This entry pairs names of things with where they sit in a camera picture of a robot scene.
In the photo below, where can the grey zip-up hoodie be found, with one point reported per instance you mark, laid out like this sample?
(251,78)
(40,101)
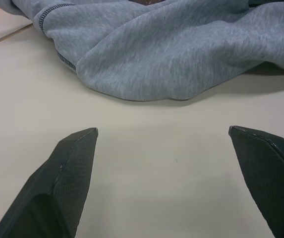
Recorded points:
(161,47)

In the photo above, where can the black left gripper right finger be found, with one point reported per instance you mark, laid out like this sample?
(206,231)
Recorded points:
(268,173)

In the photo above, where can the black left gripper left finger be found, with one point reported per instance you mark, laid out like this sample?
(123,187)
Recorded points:
(57,188)

